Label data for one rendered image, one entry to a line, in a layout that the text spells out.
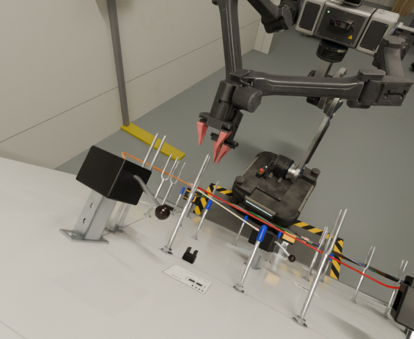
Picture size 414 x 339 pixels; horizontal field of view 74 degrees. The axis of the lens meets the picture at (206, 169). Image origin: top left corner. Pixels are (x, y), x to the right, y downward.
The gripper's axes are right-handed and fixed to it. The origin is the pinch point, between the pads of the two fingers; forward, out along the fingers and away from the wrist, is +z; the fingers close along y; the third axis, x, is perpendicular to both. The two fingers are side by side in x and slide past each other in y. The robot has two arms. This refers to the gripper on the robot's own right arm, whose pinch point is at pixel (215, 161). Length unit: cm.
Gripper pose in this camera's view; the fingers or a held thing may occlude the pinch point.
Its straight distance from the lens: 102.0
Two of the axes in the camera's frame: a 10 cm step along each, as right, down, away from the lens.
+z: -3.8, 9.2, 0.7
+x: 2.4, 0.3, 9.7
